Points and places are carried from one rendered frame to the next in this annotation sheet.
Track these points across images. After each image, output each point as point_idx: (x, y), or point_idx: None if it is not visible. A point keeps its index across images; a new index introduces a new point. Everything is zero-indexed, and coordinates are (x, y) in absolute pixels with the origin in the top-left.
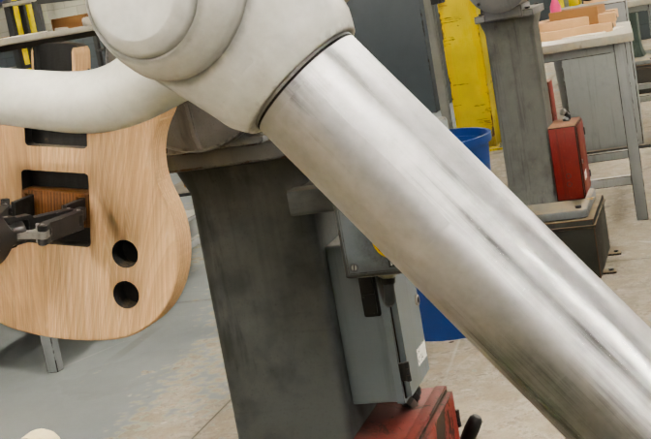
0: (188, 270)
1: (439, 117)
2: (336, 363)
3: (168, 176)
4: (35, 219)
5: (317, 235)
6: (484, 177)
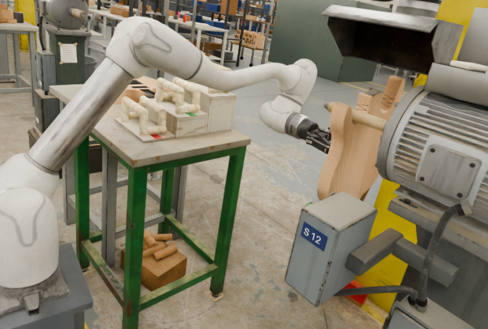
0: (327, 196)
1: (333, 224)
2: None
3: (337, 157)
4: (321, 139)
5: (407, 274)
6: (75, 95)
